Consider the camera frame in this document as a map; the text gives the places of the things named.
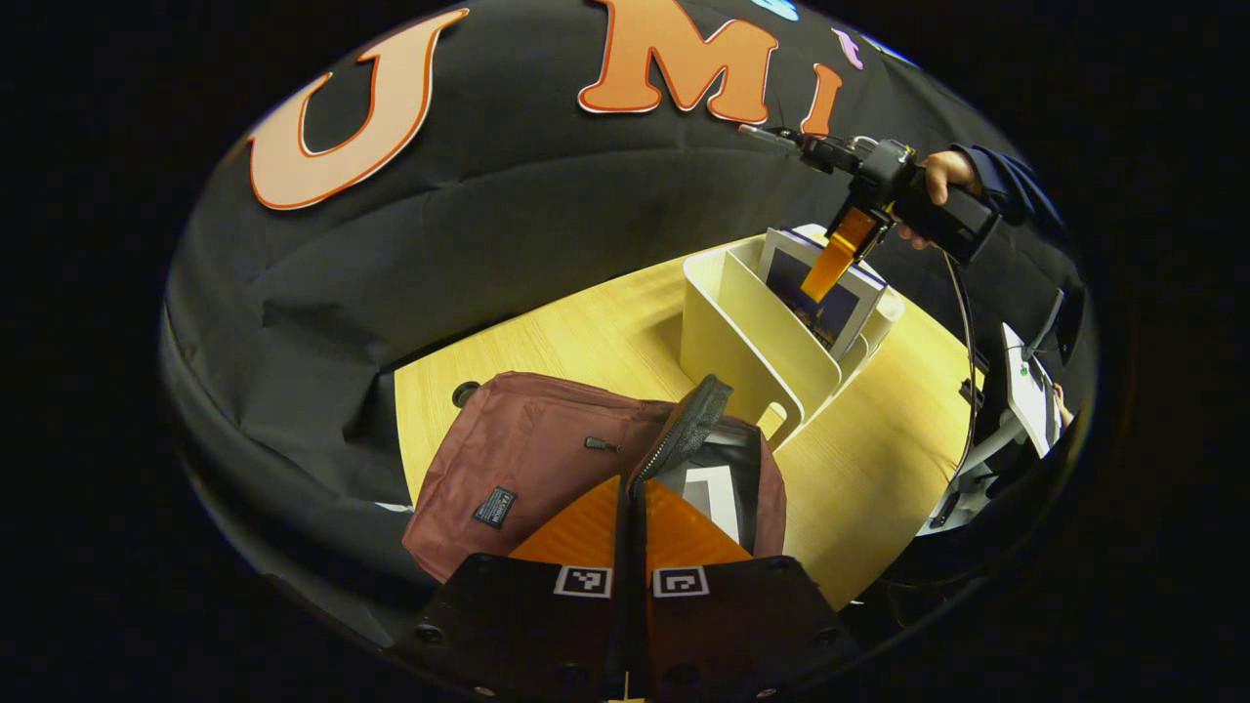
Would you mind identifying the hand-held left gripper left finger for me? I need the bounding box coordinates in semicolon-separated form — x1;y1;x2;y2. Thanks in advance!
391;476;626;699

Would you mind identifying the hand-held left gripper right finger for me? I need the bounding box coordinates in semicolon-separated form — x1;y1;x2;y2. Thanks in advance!
640;478;860;699

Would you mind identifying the blue book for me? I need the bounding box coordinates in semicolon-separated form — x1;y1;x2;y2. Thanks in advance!
759;227;890;362

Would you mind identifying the white bookshelf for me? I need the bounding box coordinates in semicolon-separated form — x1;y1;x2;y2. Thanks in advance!
679;224;906;450

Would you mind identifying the maroon schoolbag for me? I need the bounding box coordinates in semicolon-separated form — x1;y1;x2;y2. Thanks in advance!
402;371;788;585

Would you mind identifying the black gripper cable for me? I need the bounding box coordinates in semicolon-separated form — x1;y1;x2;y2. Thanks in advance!
939;249;980;489

